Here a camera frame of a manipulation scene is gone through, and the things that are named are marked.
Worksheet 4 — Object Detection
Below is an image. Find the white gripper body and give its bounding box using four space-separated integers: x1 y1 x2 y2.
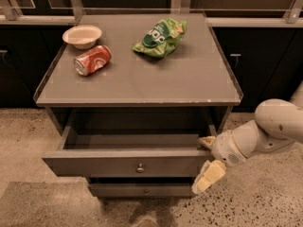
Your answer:
211 131 246 167

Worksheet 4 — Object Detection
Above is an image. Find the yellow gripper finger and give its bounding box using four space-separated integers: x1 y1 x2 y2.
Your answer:
198 136 216 149
191 160 226 195

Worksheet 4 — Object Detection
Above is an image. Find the grey top drawer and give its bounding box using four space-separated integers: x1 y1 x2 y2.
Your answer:
43 126 212 178

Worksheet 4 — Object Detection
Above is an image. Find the grey drawer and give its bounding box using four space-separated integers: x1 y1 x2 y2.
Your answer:
43 126 212 178
88 183 194 198

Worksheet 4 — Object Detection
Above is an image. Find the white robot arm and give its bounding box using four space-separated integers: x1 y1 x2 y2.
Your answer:
191 82 303 195

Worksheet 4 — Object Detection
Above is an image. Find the grey drawer cabinet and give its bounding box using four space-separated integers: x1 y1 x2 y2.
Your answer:
35 14 242 186

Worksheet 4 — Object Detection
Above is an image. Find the grey bottom drawer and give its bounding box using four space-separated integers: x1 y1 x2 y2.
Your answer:
88 183 194 198

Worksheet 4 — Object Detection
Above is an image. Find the dark right cabinet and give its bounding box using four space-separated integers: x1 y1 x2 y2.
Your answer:
214 27 303 113

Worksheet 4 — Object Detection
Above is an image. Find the dark cabinet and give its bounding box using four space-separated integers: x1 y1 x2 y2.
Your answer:
214 27 303 113
0 25 70 108

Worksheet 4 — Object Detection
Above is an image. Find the green chip bag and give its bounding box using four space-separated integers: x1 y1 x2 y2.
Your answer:
132 18 187 58

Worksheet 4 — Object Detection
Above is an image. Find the red soda can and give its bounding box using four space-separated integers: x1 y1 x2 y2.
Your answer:
74 45 112 77

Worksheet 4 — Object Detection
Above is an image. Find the white paper bowl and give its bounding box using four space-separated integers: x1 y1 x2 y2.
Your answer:
62 25 102 50

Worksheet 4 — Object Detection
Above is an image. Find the dark left cabinet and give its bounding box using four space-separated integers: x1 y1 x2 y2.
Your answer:
0 25 70 108

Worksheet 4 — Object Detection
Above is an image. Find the metal railing frame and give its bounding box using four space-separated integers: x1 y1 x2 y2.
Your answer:
0 0 303 28

